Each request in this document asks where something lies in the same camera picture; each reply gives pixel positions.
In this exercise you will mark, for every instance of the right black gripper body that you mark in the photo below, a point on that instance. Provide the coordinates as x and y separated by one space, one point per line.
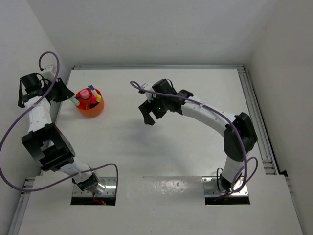
157 106

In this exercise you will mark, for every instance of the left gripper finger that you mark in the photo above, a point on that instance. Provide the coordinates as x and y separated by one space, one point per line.
60 98
62 90

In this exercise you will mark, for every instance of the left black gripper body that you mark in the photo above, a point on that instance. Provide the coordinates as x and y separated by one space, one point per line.
53 91

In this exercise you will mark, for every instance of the pale green highlighter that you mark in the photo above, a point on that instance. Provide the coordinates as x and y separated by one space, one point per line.
75 101

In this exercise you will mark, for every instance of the pink glue stick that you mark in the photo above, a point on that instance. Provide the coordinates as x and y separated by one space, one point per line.
84 94

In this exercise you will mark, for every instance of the black pink highlighter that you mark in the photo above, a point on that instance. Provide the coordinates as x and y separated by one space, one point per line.
93 102

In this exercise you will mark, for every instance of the white pen blue cap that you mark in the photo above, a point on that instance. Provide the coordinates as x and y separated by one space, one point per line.
94 91

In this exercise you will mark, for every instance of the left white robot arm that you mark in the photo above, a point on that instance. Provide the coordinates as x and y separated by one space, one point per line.
44 141

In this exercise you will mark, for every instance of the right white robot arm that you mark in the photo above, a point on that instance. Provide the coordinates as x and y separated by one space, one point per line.
237 130

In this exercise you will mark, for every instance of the orange round organizer container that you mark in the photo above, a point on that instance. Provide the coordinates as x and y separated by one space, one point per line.
84 107

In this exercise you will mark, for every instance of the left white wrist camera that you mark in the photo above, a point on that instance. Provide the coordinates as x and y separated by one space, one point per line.
49 72

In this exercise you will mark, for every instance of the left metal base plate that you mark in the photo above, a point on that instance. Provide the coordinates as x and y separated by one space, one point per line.
105 188

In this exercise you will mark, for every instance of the metal base plate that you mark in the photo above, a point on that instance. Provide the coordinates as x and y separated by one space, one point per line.
105 188
211 189

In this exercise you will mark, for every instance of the left aluminium table rail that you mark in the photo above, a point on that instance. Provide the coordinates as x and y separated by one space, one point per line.
21 207

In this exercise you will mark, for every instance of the aluminium table rail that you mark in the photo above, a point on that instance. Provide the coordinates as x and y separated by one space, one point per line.
21 207
267 155

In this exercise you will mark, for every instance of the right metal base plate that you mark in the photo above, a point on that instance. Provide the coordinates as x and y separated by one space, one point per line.
211 189

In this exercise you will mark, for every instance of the right aluminium table rail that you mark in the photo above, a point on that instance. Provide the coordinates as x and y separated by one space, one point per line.
267 155

